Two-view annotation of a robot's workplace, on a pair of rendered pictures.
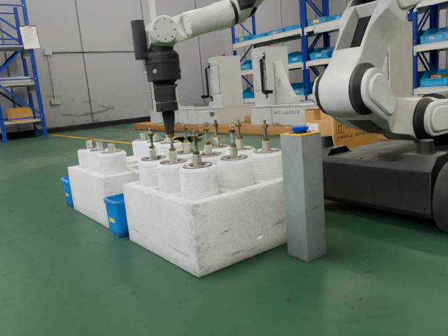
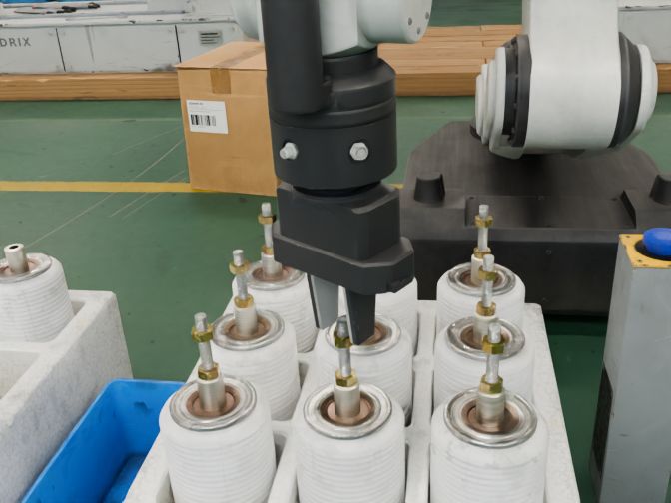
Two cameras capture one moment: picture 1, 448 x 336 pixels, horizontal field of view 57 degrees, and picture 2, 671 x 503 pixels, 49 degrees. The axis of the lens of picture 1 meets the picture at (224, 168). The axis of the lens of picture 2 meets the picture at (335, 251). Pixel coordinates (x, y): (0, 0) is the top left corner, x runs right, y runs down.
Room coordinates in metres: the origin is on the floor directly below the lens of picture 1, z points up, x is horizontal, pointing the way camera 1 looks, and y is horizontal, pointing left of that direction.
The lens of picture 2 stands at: (0.75, 0.48, 0.65)
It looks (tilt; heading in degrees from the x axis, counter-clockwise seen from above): 26 degrees down; 316
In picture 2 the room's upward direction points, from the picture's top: 3 degrees counter-clockwise
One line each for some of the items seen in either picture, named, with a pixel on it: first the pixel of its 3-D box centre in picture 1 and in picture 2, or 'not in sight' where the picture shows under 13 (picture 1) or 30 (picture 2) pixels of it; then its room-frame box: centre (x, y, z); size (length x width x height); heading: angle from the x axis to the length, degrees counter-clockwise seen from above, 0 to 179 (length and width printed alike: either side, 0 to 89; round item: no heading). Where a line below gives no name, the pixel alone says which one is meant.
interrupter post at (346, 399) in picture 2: (173, 157); (346, 397); (1.11, 0.14, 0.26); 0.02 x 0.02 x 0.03
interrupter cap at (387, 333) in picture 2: (209, 155); (362, 333); (1.18, 0.04, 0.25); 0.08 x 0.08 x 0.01
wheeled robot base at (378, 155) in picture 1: (411, 144); (530, 157); (1.41, -0.66, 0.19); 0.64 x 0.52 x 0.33; 126
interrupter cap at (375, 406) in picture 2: (173, 161); (347, 409); (1.11, 0.14, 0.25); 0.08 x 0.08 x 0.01
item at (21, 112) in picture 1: (20, 114); not in sight; (6.27, 2.98, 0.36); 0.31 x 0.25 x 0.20; 126
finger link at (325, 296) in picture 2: not in sight; (321, 289); (1.13, 0.14, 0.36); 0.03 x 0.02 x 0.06; 93
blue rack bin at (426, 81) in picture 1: (442, 77); not in sight; (5.38, -2.90, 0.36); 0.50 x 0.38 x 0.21; 126
